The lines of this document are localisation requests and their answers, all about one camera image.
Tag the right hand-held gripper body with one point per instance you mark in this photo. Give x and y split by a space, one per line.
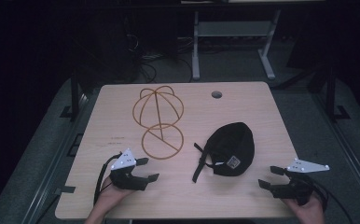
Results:
296 189

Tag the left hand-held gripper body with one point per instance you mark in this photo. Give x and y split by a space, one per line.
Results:
122 179

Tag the person's left hand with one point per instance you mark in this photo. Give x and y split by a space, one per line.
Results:
109 196

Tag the person's right hand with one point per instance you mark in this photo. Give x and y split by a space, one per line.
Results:
307 213

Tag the black tape strip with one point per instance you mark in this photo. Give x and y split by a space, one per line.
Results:
66 189

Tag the grey metal stand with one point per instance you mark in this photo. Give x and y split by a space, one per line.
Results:
234 29

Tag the aluminium frame rail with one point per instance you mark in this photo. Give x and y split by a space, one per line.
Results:
346 149
55 158

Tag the black upright post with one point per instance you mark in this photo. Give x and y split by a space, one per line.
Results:
74 93

